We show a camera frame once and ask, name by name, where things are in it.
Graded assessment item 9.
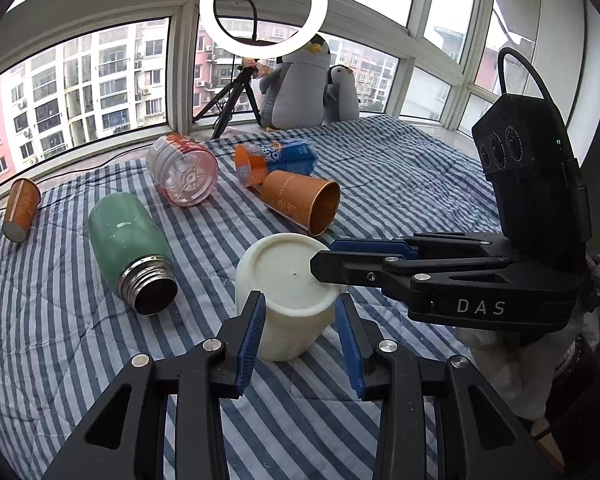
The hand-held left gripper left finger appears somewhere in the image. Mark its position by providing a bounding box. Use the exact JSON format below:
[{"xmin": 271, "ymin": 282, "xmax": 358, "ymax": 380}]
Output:
[{"xmin": 40, "ymin": 290, "xmax": 267, "ymax": 480}]

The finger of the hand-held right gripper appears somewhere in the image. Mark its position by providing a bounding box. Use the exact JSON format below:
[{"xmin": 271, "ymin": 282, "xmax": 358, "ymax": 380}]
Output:
[
  {"xmin": 329, "ymin": 231, "xmax": 507, "ymax": 261},
  {"xmin": 309, "ymin": 249, "xmax": 512, "ymax": 311}
]

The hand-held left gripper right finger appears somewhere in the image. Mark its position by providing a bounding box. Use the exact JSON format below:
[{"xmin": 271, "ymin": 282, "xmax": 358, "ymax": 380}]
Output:
[{"xmin": 334, "ymin": 292, "xmax": 561, "ymax": 480}]

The white cup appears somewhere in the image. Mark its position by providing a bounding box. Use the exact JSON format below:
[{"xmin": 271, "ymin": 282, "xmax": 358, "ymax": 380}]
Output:
[{"xmin": 236, "ymin": 233, "xmax": 337, "ymax": 362}]

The person's right forearm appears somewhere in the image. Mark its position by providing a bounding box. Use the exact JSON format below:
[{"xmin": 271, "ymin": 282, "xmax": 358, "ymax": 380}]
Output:
[{"xmin": 547, "ymin": 305, "xmax": 600, "ymax": 480}]

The brown paper cup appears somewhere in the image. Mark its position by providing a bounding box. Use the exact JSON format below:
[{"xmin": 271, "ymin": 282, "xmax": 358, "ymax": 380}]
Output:
[
  {"xmin": 260, "ymin": 170, "xmax": 341, "ymax": 237},
  {"xmin": 2, "ymin": 178, "xmax": 42, "ymax": 243}
]

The person's right hand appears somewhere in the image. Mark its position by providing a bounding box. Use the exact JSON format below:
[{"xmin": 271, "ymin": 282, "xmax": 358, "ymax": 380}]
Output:
[{"xmin": 467, "ymin": 310, "xmax": 588, "ymax": 422}]

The orange and blue snack packet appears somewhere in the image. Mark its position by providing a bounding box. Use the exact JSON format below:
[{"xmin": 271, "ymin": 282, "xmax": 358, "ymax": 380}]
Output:
[{"xmin": 234, "ymin": 138, "xmax": 317, "ymax": 188}]

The small grey penguin plush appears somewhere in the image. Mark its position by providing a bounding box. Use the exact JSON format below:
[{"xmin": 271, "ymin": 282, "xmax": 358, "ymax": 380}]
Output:
[{"xmin": 322, "ymin": 65, "xmax": 361, "ymax": 127}]

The green thermos bottle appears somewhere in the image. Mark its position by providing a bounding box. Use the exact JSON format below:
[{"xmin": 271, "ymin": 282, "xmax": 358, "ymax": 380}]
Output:
[{"xmin": 88, "ymin": 192, "xmax": 179, "ymax": 316}]

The blue striped blanket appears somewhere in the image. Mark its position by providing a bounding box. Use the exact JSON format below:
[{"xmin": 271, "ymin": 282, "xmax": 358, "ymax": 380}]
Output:
[{"xmin": 0, "ymin": 114, "xmax": 531, "ymax": 480}]

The large grey penguin plush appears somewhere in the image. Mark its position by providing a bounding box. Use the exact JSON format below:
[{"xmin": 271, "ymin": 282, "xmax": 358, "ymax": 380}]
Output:
[{"xmin": 258, "ymin": 32, "xmax": 331, "ymax": 129}]

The clear pink plastic bottle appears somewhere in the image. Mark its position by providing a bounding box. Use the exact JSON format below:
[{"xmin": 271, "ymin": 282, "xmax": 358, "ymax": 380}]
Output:
[{"xmin": 146, "ymin": 133, "xmax": 220, "ymax": 208}]

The black tripod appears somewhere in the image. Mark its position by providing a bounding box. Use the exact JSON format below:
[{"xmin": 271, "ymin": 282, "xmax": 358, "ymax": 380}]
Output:
[{"xmin": 192, "ymin": 57, "xmax": 264, "ymax": 140}]

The phone holder on gooseneck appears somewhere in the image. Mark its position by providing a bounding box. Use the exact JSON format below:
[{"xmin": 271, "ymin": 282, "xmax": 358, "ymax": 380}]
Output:
[{"xmin": 227, "ymin": 0, "xmax": 262, "ymax": 43}]

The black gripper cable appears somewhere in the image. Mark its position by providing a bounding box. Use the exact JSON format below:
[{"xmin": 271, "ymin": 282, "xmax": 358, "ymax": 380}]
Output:
[{"xmin": 497, "ymin": 47, "xmax": 557, "ymax": 107}]

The white window frame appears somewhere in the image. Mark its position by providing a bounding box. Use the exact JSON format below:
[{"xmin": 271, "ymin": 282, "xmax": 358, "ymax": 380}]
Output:
[{"xmin": 0, "ymin": 0, "xmax": 600, "ymax": 201}]

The white ring light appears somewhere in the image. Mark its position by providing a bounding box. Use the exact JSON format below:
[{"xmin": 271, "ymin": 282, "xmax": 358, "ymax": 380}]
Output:
[{"xmin": 199, "ymin": 0, "xmax": 329, "ymax": 57}]

